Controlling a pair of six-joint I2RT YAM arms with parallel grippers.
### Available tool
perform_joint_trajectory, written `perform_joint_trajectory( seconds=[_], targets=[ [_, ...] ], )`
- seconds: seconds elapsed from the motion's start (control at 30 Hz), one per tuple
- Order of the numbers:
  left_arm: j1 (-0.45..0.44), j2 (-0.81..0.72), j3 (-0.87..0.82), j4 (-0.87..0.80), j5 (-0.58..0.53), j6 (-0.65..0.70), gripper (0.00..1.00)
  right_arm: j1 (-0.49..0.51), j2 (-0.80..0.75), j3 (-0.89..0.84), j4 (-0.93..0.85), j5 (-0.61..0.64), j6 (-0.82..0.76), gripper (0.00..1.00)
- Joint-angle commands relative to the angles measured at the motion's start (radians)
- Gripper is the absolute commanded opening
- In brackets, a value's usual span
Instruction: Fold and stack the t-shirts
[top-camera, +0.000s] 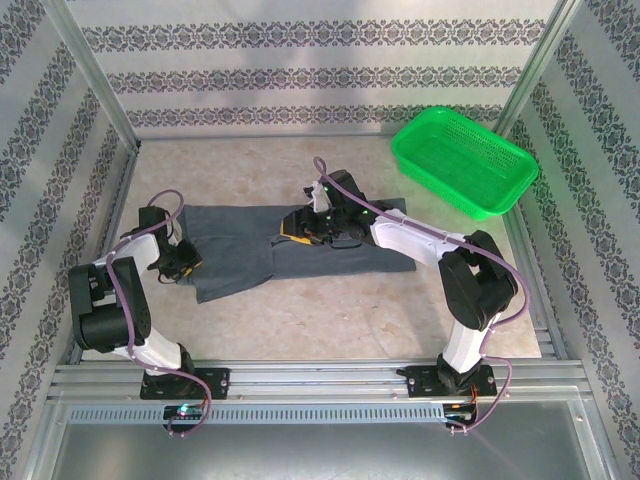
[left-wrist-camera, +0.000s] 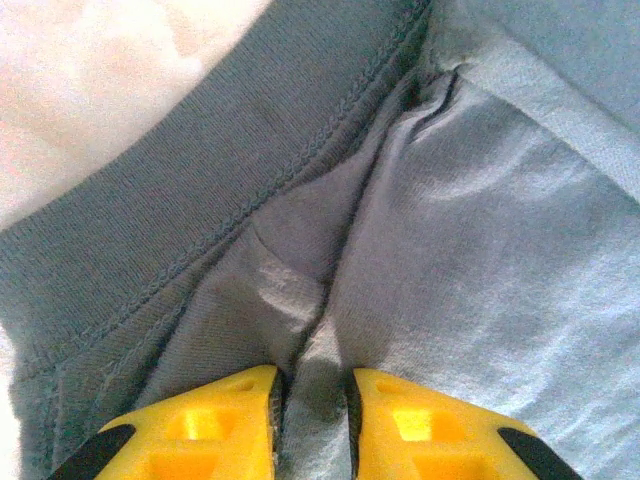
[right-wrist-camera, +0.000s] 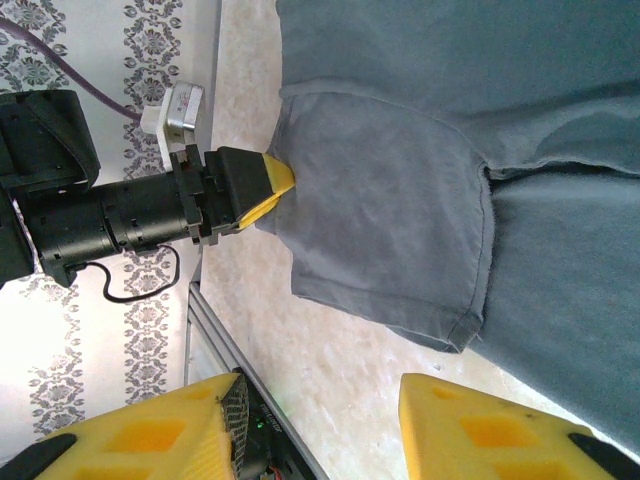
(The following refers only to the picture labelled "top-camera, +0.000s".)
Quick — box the grey t-shirt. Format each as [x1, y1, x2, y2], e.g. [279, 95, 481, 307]
[177, 197, 418, 305]

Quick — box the green plastic basket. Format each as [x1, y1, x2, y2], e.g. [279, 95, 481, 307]
[390, 105, 540, 223]

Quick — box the left controller board green light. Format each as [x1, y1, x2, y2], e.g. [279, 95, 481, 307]
[163, 403, 206, 421]

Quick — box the grey metal sheet panel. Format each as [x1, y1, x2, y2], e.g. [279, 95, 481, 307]
[29, 399, 619, 480]

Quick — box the right controller board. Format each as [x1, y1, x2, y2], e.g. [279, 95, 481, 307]
[444, 402, 479, 426]

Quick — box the aluminium side frame rail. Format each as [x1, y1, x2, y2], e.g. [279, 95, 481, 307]
[67, 147, 141, 364]
[489, 144, 574, 360]

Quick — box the aluminium back frame rail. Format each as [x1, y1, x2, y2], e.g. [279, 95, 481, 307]
[135, 132, 401, 143]

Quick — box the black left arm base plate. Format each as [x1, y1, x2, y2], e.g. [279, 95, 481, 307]
[139, 367, 232, 401]

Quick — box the aluminium mounting rail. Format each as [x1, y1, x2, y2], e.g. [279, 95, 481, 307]
[47, 358, 586, 401]

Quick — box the grey slotted cable duct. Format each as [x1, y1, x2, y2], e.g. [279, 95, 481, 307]
[67, 403, 446, 424]

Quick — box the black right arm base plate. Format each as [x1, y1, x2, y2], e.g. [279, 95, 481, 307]
[407, 363, 499, 400]

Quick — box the aluminium corner post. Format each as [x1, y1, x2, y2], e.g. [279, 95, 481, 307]
[489, 0, 586, 151]
[42, 0, 142, 151]

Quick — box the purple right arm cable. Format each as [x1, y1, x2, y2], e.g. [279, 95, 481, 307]
[313, 156, 531, 435]

